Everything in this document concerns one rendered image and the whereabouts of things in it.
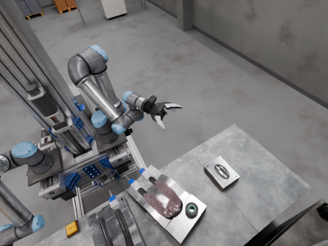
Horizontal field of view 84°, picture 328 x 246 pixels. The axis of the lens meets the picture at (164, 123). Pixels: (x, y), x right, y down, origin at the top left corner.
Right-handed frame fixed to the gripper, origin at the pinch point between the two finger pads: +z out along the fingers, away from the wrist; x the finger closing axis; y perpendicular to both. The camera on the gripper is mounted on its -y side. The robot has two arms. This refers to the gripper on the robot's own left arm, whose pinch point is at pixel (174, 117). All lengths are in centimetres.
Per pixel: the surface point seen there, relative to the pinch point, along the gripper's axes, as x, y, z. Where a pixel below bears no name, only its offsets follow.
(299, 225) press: -5, 68, 78
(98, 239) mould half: 72, 48, -15
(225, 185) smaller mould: 0, 59, 32
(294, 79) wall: -239, 166, 40
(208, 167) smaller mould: -6, 60, 16
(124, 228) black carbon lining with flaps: 59, 50, -6
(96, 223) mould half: 67, 48, -22
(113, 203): 52, 47, -21
